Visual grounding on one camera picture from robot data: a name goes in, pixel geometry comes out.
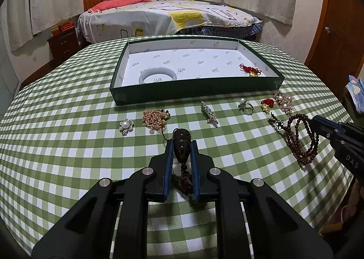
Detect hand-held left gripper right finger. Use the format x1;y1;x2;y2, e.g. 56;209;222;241
190;140;334;259

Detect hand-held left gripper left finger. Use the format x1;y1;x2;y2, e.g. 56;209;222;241
31;139;174;259

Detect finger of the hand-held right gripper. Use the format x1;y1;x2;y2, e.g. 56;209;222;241
309;115;337;142
318;116;347;135

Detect dark brown pendant necklace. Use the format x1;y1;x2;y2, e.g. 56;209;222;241
159;128;201;207

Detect dark red bead bracelet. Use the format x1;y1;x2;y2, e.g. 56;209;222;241
267;111;321;167

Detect pearl rhinestone brooch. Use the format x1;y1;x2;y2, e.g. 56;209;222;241
273;93;294;113

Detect gold bead cluster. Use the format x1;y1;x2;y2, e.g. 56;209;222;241
142;108;172;135

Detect crystal hair clip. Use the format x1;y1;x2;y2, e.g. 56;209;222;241
200;100;219;128

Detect pearl flower brooch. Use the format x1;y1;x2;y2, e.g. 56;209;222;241
119;118;135;136

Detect red and gold charm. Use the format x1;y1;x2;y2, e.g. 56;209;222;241
260;98;275;114

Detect dark green box tray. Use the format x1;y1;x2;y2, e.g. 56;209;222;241
109;36;285;106

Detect pearl ring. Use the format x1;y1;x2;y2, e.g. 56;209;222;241
238;97;255;115

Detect blue patterned cloth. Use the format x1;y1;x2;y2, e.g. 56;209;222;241
345;75;364;106

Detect pale jade bangle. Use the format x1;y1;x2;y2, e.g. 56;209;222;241
138;67;179;84

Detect red knot charm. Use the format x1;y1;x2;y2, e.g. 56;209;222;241
239;63;263;78

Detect green checked tablecloth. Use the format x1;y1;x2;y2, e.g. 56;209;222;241
0;36;356;259

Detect wooden door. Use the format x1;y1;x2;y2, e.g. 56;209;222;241
304;0;364;98

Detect blue checked bed sheet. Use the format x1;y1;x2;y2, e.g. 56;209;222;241
178;22;263;41

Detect bed with patterned quilt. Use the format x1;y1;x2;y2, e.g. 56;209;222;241
77;0;263;44

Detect dark wooden nightstand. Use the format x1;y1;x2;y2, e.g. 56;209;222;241
47;28;81;61

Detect pink pillow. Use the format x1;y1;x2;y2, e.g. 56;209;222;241
88;0;151;14

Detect red boxes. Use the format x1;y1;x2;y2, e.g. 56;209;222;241
50;18;76;35

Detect white cabinet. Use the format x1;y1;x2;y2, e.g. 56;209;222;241
0;17;23;104

